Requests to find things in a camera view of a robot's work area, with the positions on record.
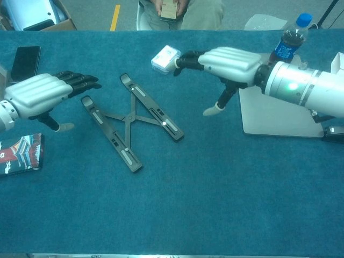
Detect aluminium table frame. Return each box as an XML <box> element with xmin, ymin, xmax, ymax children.
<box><xmin>26</xmin><ymin>253</ymin><xmax>318</xmax><ymax>258</ymax></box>

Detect yellow floor tape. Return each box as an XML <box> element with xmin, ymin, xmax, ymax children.
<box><xmin>110</xmin><ymin>4</ymin><xmax>121</xmax><ymax>32</ymax></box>

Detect book with red building cover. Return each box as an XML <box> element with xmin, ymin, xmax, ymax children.
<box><xmin>0</xmin><ymin>133</ymin><xmax>45</xmax><ymax>176</ymax></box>

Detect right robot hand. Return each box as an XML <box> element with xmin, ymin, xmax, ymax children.
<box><xmin>173</xmin><ymin>47</ymin><xmax>263</xmax><ymax>117</ymax></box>

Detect brown cardboard box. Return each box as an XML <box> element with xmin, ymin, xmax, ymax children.
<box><xmin>0</xmin><ymin>0</ymin><xmax>78</xmax><ymax>32</ymax></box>

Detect cola bottle blue label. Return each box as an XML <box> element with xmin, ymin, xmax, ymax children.
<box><xmin>268</xmin><ymin>12</ymin><xmax>313</xmax><ymax>64</ymax></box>

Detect small black device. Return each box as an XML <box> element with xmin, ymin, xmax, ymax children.
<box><xmin>321</xmin><ymin>125</ymin><xmax>344</xmax><ymax>144</ymax></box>

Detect phone in person's hands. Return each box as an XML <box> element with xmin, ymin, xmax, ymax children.
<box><xmin>160</xmin><ymin>0</ymin><xmax>180</xmax><ymax>22</ymax></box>

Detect seated person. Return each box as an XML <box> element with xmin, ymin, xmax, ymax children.
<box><xmin>138</xmin><ymin>0</ymin><xmax>225</xmax><ymax>31</ymax></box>

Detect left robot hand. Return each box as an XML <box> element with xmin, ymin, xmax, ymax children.
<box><xmin>4</xmin><ymin>70</ymin><xmax>103</xmax><ymax>133</ymax></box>

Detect clear plastic card box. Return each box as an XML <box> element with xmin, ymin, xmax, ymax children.
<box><xmin>150</xmin><ymin>45</ymin><xmax>181</xmax><ymax>75</ymax></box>

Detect black folding laptop stand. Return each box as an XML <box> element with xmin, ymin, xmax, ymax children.
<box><xmin>80</xmin><ymin>73</ymin><xmax>185</xmax><ymax>173</ymax></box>

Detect silver laptop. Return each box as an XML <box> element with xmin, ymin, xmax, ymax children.
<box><xmin>238</xmin><ymin>52</ymin><xmax>324</xmax><ymax>138</ymax></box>

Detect white cardboard box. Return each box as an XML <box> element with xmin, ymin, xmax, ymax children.
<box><xmin>331</xmin><ymin>52</ymin><xmax>344</xmax><ymax>76</ymax></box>

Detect black tripod leg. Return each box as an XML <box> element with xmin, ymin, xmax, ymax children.
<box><xmin>317</xmin><ymin>0</ymin><xmax>340</xmax><ymax>27</ymax></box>

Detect teal felt table cloth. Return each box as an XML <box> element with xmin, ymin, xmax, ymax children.
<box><xmin>0</xmin><ymin>30</ymin><xmax>344</xmax><ymax>256</ymax></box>

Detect white plastic item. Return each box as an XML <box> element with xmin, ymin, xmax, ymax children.
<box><xmin>5</xmin><ymin>0</ymin><xmax>68</xmax><ymax>31</ymax></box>

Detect black smartphone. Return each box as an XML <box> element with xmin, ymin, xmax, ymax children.
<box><xmin>8</xmin><ymin>46</ymin><xmax>41</xmax><ymax>83</ymax></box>

